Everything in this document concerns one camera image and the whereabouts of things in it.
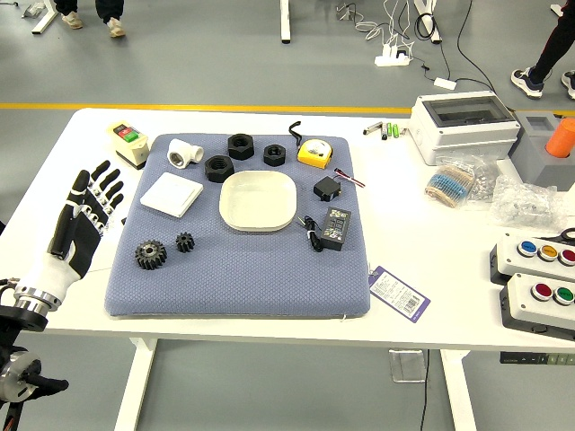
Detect white wall switch plate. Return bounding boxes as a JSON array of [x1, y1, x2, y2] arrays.
[[139, 172, 203, 220]]

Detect three-button control box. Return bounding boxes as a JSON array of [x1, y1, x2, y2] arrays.
[[489, 232, 575, 288]]

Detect blue-grey cushion mat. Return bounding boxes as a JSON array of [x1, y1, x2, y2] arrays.
[[103, 133, 372, 320]]

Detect white cable bundle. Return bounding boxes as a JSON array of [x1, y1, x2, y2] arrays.
[[354, 0, 417, 47]]

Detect beige red-green switch box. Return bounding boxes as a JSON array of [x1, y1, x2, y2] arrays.
[[106, 120, 150, 171]]

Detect white table leg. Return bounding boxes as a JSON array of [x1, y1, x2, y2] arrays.
[[439, 349, 478, 431], [112, 337, 158, 431]]

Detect clear bag of screws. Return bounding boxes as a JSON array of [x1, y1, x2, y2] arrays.
[[466, 156, 502, 203]]

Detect long black cable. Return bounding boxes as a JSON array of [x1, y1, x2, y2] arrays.
[[421, 0, 500, 93]]

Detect printed clear plastic bag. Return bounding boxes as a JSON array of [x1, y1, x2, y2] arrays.
[[84, 210, 131, 276]]

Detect bag of resistors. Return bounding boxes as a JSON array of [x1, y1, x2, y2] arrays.
[[424, 154, 484, 208]]

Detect bubble wrap bag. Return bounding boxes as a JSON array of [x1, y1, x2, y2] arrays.
[[487, 173, 571, 233]]

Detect yellow tape measure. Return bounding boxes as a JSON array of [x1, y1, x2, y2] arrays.
[[288, 120, 335, 171]]

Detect grey electrical enclosure box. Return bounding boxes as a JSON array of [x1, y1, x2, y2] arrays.
[[408, 91, 522, 166]]

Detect black cable under table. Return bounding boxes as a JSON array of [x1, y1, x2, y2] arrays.
[[419, 349, 430, 431]]

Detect white desk leg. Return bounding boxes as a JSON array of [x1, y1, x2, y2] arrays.
[[31, 0, 62, 35], [279, 0, 293, 45], [412, 0, 444, 44]]

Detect small black hex nut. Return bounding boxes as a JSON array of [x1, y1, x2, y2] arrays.
[[262, 144, 288, 167]]

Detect black table control panel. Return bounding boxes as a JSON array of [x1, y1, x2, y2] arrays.
[[500, 352, 575, 365]]

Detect big black hex nut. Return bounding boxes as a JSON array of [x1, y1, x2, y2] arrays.
[[226, 133, 256, 161], [204, 154, 234, 184]]

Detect orange cylinder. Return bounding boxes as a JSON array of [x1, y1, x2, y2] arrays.
[[545, 117, 575, 159]]

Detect white square plate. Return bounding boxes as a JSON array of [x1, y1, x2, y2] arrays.
[[218, 170, 299, 233]]

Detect black scissors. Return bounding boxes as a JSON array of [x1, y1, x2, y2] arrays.
[[536, 227, 575, 246]]

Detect black probe cable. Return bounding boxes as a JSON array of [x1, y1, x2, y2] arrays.
[[296, 215, 325, 254]]

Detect purple label tag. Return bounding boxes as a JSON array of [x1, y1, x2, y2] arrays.
[[367, 265, 431, 324]]

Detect black servo with wires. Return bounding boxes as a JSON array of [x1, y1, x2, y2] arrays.
[[313, 167, 366, 202]]

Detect clear plastic holder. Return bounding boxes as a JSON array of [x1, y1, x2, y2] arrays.
[[388, 349, 427, 383]]

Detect white power strip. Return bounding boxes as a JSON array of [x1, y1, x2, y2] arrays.
[[374, 43, 415, 68]]

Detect grey foam block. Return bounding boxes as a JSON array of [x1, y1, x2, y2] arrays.
[[509, 110, 575, 192]]

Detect white pipe tee fitting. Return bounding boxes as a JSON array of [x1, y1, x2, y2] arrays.
[[166, 137, 204, 171]]

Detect black digital controller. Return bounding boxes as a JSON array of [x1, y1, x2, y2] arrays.
[[317, 207, 353, 251]]

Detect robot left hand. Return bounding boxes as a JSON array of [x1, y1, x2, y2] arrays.
[[20, 160, 126, 301]]

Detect big black gear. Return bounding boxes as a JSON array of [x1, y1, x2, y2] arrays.
[[134, 240, 169, 272]]

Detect coiled black cable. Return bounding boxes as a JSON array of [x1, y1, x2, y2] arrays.
[[414, 12, 439, 41]]

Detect two-button control box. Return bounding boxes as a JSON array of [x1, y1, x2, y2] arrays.
[[499, 272, 575, 340]]

